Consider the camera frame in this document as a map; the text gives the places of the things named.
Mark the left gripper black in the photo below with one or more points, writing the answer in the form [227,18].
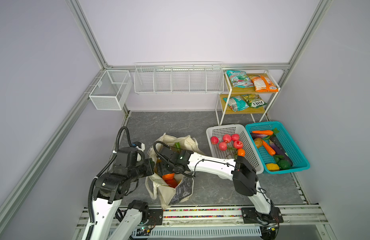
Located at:
[149,164]

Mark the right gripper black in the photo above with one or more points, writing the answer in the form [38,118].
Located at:
[161,168]

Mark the red tomato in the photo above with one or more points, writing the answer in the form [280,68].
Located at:
[173,183]

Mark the cream canvas tote bag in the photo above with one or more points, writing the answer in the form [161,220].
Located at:
[172,189]

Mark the orange snack bag top shelf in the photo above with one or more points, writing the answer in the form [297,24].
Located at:
[263,84]

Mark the pink dragon fruit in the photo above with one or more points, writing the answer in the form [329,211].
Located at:
[178,147]

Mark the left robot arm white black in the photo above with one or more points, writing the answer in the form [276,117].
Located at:
[127,165]

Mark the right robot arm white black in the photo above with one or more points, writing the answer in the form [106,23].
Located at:
[238,170]

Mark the teal snack bag lower shelf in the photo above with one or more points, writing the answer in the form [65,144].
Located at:
[237,103]

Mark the teal snack bag shelf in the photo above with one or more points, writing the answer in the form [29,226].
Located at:
[237,103]
[239,79]

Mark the green snack bag lower shelf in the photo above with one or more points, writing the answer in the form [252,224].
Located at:
[254,100]

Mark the teal snack bag top shelf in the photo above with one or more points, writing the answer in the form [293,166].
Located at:
[239,79]

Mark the red apple back left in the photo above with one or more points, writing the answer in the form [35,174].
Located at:
[214,140]

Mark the red apple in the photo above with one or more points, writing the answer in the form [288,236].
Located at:
[214,140]
[222,146]
[235,137]
[227,138]
[238,144]

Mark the red apple front left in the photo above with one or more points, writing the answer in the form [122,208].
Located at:
[222,146]

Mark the red apple front middle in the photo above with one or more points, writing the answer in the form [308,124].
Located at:
[227,138]

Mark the white plastic fruit basket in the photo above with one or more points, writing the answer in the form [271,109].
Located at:
[250,149]

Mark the red apple back right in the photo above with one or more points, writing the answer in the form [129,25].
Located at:
[235,137]

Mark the red apple centre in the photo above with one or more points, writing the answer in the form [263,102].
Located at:
[238,144]

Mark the small orange tangerine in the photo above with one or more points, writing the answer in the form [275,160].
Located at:
[241,152]

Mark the white mesh box basket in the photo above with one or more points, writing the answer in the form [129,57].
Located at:
[111,90]

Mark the brown potato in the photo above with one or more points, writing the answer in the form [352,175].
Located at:
[258,142]

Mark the orange carrot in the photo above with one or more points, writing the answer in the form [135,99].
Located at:
[268,148]
[266,132]

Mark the white two-tier wooden shelf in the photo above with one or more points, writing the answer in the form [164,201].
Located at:
[245,90]

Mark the purple eggplant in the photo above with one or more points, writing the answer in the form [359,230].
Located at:
[279,154]

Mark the green avocado vegetable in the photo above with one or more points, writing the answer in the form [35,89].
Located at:
[284,164]

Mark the teal plastic vegetable basket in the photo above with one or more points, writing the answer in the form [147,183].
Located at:
[298,159]

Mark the white wire wall basket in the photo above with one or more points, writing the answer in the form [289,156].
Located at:
[179,78]

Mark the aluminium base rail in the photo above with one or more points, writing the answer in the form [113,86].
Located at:
[200,223]

